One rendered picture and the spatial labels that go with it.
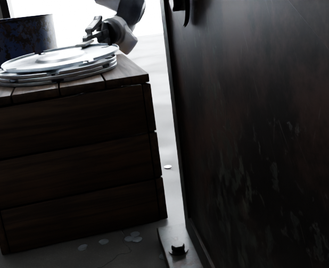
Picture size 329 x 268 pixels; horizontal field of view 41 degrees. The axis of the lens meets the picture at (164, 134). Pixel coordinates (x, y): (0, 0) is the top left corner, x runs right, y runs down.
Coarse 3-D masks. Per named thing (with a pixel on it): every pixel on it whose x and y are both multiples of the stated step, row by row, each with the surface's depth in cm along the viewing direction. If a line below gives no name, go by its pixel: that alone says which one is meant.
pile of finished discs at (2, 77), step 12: (96, 60) 108; (108, 60) 102; (0, 72) 107; (12, 72) 105; (24, 72) 102; (36, 72) 100; (48, 72) 98; (60, 72) 94; (72, 72) 99; (84, 72) 96; (96, 72) 99; (0, 84) 100; (12, 84) 96; (24, 84) 95; (36, 84) 94; (48, 84) 95
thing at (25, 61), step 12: (60, 48) 123; (72, 48) 122; (84, 48) 119; (96, 48) 116; (108, 48) 113; (12, 60) 114; (24, 60) 114; (36, 60) 108; (48, 60) 105; (60, 60) 104; (72, 60) 104; (84, 60) 101
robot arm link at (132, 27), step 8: (128, 0) 141; (136, 0) 141; (144, 0) 144; (120, 8) 143; (128, 8) 142; (136, 8) 142; (144, 8) 147; (120, 16) 144; (128, 16) 144; (136, 16) 144; (128, 24) 145
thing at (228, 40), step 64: (192, 0) 57; (256, 0) 36; (320, 0) 25; (192, 64) 64; (256, 64) 38; (320, 64) 27; (192, 128) 72; (256, 128) 41; (320, 128) 29; (192, 192) 82; (256, 192) 44; (320, 192) 30; (192, 256) 83; (256, 256) 48; (320, 256) 32
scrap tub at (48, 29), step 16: (32, 16) 167; (48, 16) 146; (0, 32) 133; (16, 32) 135; (32, 32) 139; (48, 32) 146; (0, 48) 134; (16, 48) 136; (32, 48) 140; (48, 48) 146; (0, 64) 135
